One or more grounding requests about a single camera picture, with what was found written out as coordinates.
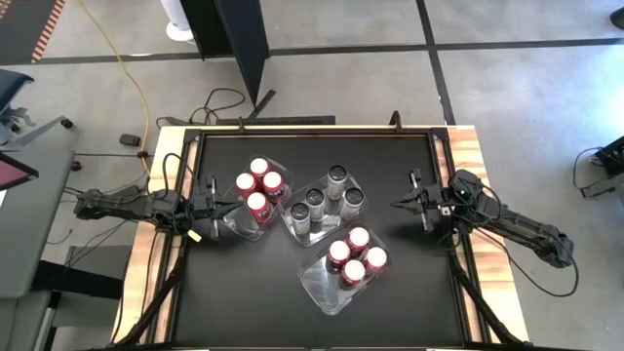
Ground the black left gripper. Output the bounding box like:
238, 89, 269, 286
188, 174, 245, 241

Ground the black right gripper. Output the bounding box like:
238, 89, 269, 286
391, 168, 453, 234

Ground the clear plastic storage bin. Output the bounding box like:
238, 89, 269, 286
280, 165, 368, 249
216, 153, 294, 243
296, 221, 394, 317

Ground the red Fanta soda can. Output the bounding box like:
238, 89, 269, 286
246, 191, 273, 224
261, 170, 287, 204

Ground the white Celsius energy drink can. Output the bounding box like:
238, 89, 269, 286
289, 202, 312, 236
326, 164, 348, 201
340, 186, 366, 220
304, 187, 327, 221

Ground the black flat bar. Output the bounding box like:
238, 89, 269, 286
216, 115, 337, 126

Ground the black folding divider screen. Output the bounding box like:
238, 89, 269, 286
179, 0, 278, 121

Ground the white stand base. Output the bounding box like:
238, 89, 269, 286
160, 0, 195, 44

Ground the grey desk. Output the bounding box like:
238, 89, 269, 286
0, 145, 75, 351

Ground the black equipment box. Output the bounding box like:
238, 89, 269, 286
573, 135, 624, 200

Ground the computer screen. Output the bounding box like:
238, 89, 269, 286
0, 151, 40, 192

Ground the blue grey office chair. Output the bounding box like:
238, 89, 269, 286
0, 67, 74, 147

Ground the black hazard-striped floor mat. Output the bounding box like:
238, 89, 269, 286
0, 0, 67, 64

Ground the black looped floor cable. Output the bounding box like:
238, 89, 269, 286
155, 87, 247, 129

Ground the black diagonal frame strut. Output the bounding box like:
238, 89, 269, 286
115, 260, 186, 348
450, 253, 526, 348

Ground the thin black floor cable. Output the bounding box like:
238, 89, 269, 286
72, 150, 150, 162

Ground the yellow floor cable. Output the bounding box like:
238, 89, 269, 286
77, 0, 152, 175

